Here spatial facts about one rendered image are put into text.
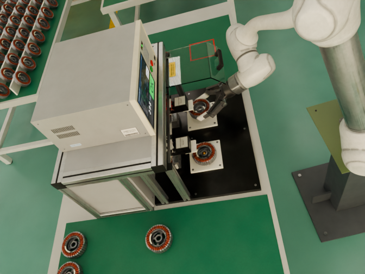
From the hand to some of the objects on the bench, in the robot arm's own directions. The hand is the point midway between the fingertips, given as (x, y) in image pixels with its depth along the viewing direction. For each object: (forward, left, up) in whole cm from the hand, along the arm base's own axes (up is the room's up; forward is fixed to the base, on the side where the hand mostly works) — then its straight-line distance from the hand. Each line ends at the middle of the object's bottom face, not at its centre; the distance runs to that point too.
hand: (200, 108), depth 154 cm
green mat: (+5, -57, -9) cm, 58 cm away
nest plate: (+1, 0, -7) cm, 7 cm away
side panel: (+53, +29, -9) cm, 61 cm away
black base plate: (+6, +11, -9) cm, 15 cm away
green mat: (+47, +65, -9) cm, 81 cm away
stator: (+42, +49, -9) cm, 65 cm away
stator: (+8, +23, -6) cm, 25 cm away
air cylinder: (+22, +18, -7) cm, 29 cm away
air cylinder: (+14, -5, -7) cm, 17 cm away
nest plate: (+8, +23, -7) cm, 25 cm away
